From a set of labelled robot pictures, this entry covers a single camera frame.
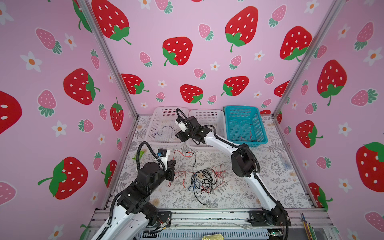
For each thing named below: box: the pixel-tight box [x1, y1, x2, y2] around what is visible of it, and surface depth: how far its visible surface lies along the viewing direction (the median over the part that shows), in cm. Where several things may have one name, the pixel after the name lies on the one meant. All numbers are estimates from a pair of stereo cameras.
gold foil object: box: [201, 233, 224, 240], surface depth 66 cm
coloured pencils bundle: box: [300, 212, 318, 240], surface depth 71 cm
